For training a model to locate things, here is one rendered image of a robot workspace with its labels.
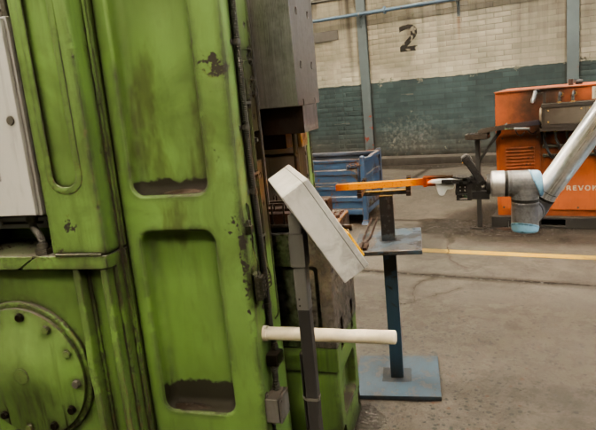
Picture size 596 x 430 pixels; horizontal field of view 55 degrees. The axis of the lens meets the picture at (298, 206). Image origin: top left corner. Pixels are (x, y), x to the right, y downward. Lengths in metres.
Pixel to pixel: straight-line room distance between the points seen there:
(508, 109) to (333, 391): 3.82
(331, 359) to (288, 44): 1.15
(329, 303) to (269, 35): 0.97
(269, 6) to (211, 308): 1.04
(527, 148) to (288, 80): 3.83
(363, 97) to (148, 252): 8.41
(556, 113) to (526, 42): 4.32
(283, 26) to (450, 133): 7.97
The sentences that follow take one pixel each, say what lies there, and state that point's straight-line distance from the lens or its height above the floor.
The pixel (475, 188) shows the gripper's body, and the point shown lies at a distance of 2.08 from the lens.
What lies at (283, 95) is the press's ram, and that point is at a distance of 1.98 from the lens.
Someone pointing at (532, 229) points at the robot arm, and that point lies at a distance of 2.10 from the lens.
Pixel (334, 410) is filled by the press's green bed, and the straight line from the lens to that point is 2.31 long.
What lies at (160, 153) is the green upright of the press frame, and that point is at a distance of 1.95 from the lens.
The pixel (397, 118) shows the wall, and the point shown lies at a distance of 10.03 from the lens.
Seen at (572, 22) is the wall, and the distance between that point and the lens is 9.54.
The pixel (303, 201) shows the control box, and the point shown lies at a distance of 1.40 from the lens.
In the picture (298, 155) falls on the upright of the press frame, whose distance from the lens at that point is 2.41.
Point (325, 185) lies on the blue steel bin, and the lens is 6.04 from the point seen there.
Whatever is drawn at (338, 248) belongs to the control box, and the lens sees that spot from 1.44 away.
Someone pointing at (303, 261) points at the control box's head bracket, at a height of 0.95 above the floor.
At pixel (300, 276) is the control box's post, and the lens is 1.61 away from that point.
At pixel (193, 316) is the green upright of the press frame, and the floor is 0.68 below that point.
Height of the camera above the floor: 1.41
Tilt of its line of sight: 11 degrees down
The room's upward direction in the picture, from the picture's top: 6 degrees counter-clockwise
